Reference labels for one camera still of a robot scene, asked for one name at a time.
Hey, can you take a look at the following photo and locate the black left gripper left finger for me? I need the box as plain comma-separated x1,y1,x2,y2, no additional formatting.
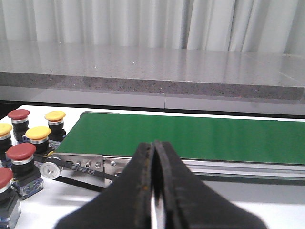
55,143,154,229

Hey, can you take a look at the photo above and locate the red button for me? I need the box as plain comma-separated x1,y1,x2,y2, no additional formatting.
8,109,30,143
0,167,21,229
6,143,43,200

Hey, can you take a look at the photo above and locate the yellow button near belt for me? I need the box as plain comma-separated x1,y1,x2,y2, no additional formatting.
25,126,54,156

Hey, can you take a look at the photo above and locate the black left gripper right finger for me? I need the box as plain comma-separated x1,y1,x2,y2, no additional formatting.
153,141,266,229

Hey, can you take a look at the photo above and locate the green conveyor belt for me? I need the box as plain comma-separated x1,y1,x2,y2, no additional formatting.
57,113,305,164

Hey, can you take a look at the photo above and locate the yellow button far right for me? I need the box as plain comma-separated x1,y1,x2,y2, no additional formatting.
45,111,66,142

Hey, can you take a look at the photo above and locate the aluminium conveyor frame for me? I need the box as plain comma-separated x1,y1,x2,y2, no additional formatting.
49,152,305,186

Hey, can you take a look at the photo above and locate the silver drive pulley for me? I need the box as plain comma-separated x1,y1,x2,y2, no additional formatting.
40,162,62,180

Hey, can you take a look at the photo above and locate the grey stone counter slab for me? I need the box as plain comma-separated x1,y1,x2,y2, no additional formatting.
0,41,305,101

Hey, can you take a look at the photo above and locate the yellow button left edge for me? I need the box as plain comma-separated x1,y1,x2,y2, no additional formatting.
0,123,12,167

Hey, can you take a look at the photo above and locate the black toothed drive belt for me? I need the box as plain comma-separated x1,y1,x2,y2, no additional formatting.
45,156,117,192

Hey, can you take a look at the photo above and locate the white pleated curtain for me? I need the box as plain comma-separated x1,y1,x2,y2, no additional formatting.
0,0,305,55

